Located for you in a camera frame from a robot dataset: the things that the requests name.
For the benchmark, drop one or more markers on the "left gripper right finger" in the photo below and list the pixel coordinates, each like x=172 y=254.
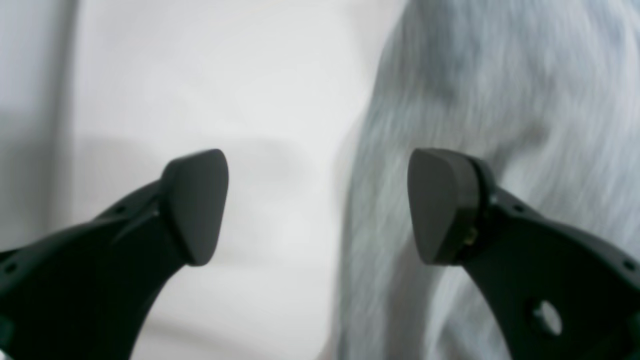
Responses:
x=556 y=292

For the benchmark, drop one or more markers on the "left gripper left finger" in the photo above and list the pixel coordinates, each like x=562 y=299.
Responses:
x=84 y=293

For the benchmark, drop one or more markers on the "grey T-shirt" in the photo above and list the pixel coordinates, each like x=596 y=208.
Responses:
x=547 y=93

